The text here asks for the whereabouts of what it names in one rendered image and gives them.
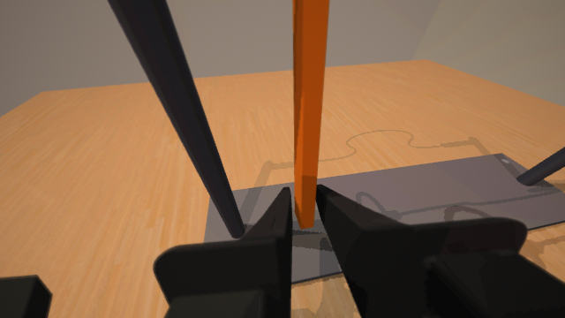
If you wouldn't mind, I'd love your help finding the orange bar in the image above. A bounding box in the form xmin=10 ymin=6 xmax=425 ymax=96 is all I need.
xmin=293 ymin=0 xmax=330 ymax=230

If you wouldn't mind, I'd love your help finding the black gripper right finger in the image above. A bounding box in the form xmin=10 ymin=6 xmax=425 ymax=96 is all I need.
xmin=316 ymin=185 xmax=528 ymax=318

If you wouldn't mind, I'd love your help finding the grey flat plate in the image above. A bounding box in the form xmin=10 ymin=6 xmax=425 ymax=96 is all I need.
xmin=107 ymin=0 xmax=565 ymax=284

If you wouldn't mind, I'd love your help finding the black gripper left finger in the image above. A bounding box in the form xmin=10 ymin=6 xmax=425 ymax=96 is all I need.
xmin=153 ymin=187 xmax=292 ymax=318

